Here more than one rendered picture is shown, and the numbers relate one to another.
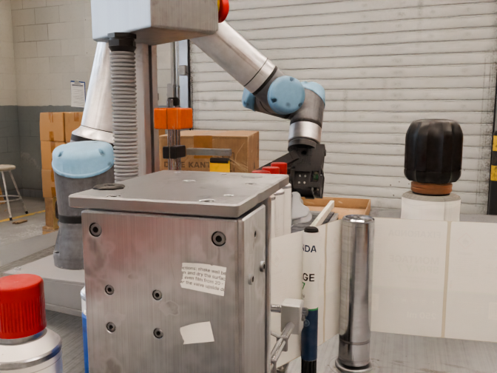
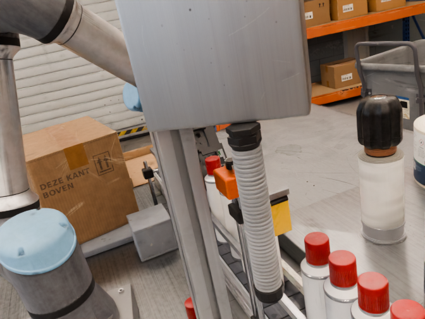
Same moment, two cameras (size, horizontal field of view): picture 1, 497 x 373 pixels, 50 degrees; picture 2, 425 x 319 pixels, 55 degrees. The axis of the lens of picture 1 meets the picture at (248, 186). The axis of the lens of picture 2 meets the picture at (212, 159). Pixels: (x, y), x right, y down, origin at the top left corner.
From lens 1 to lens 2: 0.59 m
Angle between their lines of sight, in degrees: 35
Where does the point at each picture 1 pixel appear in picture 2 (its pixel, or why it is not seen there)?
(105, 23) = (186, 111)
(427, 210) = (394, 168)
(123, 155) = (273, 256)
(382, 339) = (408, 275)
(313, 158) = (208, 137)
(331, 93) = (28, 40)
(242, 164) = (119, 158)
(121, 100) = (265, 201)
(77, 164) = (50, 254)
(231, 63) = not seen: hidden behind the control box
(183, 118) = not seen: hidden behind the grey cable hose
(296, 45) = not seen: outside the picture
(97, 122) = (7, 187)
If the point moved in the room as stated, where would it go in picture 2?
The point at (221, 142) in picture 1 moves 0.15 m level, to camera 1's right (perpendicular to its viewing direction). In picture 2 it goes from (93, 145) to (142, 127)
